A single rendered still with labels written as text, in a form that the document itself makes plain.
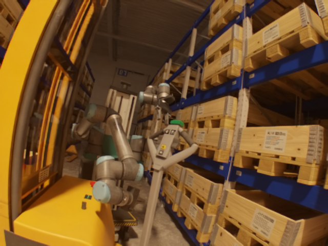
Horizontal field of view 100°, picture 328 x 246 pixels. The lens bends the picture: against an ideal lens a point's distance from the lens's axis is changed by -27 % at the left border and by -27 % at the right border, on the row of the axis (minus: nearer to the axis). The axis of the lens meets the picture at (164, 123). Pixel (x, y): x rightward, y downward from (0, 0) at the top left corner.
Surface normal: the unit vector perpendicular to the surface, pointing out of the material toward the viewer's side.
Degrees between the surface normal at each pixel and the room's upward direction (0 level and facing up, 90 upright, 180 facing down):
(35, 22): 90
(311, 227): 90
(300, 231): 90
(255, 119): 90
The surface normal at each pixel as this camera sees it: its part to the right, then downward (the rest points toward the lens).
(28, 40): 0.25, -0.04
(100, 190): -0.44, -0.37
